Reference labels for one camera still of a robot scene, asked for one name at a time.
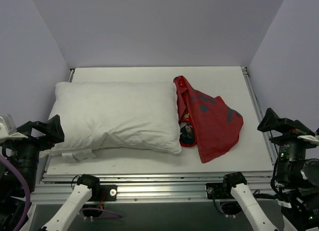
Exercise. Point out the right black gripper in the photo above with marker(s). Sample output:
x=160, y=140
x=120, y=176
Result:
x=289, y=129

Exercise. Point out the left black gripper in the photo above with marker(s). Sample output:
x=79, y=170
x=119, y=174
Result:
x=36, y=130

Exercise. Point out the white pillow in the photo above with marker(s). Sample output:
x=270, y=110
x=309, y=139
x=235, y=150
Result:
x=100, y=115

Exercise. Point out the red printed pillowcase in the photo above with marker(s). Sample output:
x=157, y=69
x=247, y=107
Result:
x=206, y=122

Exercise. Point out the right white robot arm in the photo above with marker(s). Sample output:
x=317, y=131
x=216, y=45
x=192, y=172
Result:
x=295, y=179

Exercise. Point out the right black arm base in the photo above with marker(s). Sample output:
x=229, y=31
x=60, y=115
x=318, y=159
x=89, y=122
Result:
x=217, y=191

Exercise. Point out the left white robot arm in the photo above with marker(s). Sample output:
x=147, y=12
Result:
x=15, y=201

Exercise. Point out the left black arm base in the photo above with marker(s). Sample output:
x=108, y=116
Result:
x=104, y=193

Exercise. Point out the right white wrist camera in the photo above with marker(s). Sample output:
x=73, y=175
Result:
x=310, y=138

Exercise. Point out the aluminium mounting rail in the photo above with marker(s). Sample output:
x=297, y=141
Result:
x=133, y=189

